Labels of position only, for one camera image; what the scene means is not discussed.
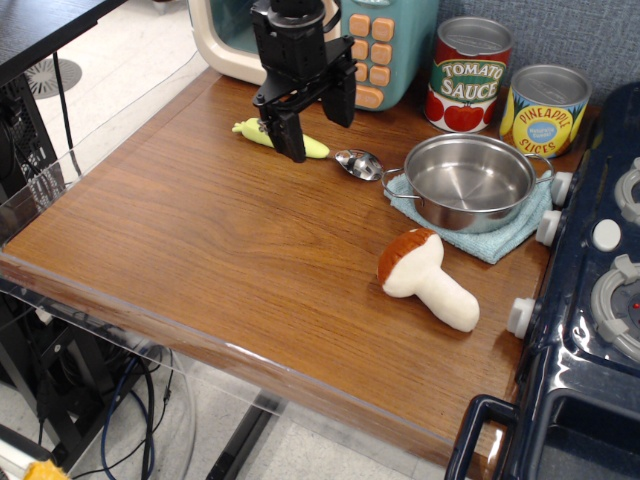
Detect black and blue floor cables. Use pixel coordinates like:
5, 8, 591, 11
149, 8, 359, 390
29, 344, 176, 480

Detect small steel pot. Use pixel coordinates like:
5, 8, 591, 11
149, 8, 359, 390
381, 133, 556, 234

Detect navy blue toy stove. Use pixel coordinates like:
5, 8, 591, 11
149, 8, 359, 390
446, 83, 639, 479

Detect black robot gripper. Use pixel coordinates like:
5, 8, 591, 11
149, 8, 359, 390
251, 1, 356, 163

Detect spoon with green carrot handle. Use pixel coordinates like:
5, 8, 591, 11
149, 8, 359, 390
231, 117, 383, 181

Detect black side desk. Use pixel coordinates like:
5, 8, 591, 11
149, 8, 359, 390
1, 1, 122, 241

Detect pineapple slices can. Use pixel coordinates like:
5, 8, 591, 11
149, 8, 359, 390
499, 64, 592, 159

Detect teal cream toy microwave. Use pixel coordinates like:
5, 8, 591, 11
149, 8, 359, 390
187, 0, 439, 111

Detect plush brown white mushroom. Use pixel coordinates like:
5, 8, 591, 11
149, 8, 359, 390
377, 227, 480, 333

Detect tomato sauce can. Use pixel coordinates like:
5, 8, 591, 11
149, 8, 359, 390
424, 16, 514, 133

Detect light blue folded cloth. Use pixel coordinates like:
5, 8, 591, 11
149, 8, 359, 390
383, 173, 552, 264

